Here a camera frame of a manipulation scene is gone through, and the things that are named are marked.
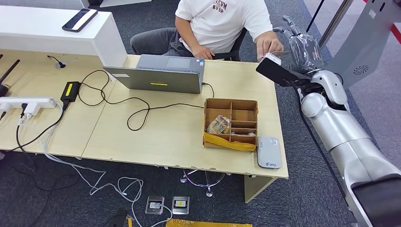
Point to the person's right hand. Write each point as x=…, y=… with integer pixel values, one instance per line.
x=202, y=52

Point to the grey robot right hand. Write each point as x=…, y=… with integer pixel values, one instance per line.
x=304, y=51

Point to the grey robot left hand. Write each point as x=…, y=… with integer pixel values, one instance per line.
x=118, y=219

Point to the person's left hand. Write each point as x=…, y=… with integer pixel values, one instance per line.
x=268, y=44

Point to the colourful ID card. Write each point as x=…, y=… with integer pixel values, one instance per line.
x=283, y=52

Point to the cardboard divider box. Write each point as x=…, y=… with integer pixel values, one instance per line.
x=241, y=114

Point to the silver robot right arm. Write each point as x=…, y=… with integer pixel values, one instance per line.
x=338, y=125

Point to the person's right forearm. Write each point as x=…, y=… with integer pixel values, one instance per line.
x=183, y=33

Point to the person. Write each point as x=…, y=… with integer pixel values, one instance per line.
x=219, y=28

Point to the colourful room key card stack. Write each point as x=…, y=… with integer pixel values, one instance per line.
x=218, y=124

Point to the black office chair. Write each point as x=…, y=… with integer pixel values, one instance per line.
x=235, y=50

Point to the steel floor socket white plug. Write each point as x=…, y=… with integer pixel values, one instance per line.
x=154, y=205

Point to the grey laptop with yellow sticker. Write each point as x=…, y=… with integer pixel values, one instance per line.
x=156, y=80

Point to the grey kiosk stand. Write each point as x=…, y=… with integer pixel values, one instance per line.
x=360, y=47

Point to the steel floor socket yellow label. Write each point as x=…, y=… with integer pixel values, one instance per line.
x=180, y=205

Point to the white furniture panel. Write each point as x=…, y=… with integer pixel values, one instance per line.
x=125, y=2

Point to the crumpled yellow tape strip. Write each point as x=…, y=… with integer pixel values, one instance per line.
x=225, y=142

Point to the red barrier belt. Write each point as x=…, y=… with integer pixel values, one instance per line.
x=395, y=33

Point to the chrome stool base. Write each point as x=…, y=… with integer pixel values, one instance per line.
x=209, y=192

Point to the black smartphone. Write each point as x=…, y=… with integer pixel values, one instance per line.
x=80, y=20

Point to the black power adapter yellow label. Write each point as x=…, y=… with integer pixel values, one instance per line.
x=70, y=91

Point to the white charger plug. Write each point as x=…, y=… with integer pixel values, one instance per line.
x=31, y=109

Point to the light wood desk side panel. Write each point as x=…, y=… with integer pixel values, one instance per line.
x=255, y=188

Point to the white power strip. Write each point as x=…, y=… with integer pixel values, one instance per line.
x=28, y=101

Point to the white raised counter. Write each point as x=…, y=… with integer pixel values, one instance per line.
x=47, y=37

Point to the black router with antenna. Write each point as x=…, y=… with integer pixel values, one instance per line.
x=9, y=71

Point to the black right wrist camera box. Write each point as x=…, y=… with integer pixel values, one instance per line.
x=275, y=73

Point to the black stanchion post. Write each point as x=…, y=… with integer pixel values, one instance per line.
x=315, y=15

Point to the chrome stanchion post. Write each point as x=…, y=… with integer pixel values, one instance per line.
x=332, y=21

